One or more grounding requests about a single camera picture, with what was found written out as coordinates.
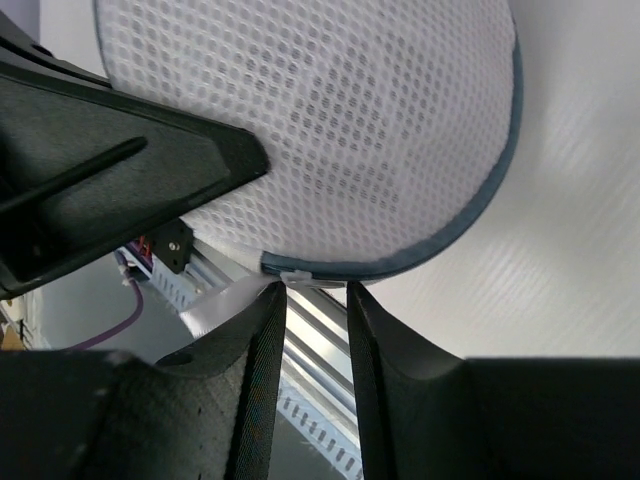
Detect grey slotted cable duct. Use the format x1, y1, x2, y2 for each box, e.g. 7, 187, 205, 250
119, 246, 364, 479

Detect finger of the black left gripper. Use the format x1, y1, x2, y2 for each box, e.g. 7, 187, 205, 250
0, 59, 271, 301

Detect white mesh laundry bag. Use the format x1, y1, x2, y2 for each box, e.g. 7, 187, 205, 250
92, 0, 525, 341

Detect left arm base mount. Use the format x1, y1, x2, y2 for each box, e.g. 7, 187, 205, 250
148, 219, 194, 274

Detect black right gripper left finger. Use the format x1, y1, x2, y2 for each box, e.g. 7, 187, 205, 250
1, 282, 287, 479

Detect aluminium mounting rail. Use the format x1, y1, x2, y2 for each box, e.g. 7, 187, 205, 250
183, 240, 356, 422

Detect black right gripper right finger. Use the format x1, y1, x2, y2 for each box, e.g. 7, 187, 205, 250
347, 282, 639, 479

